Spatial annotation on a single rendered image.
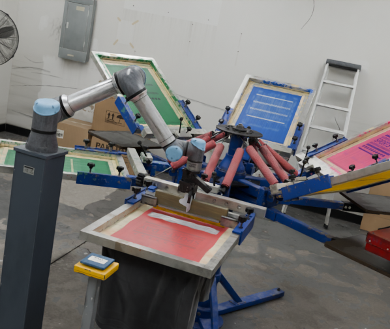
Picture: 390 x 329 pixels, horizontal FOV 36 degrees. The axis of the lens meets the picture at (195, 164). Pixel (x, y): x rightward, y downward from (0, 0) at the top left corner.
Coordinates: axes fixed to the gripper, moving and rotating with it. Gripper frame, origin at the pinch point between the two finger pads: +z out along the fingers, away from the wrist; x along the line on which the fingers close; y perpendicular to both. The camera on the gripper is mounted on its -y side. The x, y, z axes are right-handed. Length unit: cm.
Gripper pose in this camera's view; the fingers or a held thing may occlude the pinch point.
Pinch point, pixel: (190, 209)
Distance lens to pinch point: 297.9
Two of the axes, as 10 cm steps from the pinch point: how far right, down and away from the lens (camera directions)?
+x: -2.9, 1.7, -9.4
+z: -1.8, 9.6, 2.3
